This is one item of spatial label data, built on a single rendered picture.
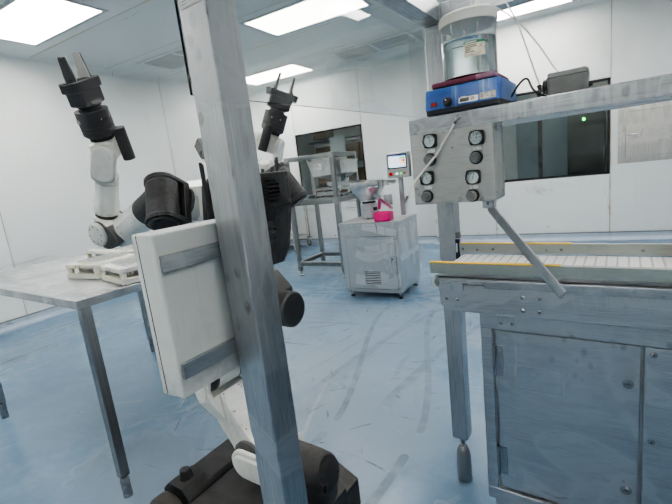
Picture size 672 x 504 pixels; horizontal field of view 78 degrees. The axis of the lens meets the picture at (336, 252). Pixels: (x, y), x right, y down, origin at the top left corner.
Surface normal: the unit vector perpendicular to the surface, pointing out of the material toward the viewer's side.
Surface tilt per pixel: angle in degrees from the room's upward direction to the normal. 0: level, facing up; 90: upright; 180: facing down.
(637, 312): 90
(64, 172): 90
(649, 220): 90
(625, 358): 90
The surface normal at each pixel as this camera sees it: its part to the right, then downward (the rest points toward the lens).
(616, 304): -0.55, 0.22
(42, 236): 0.86, 0.00
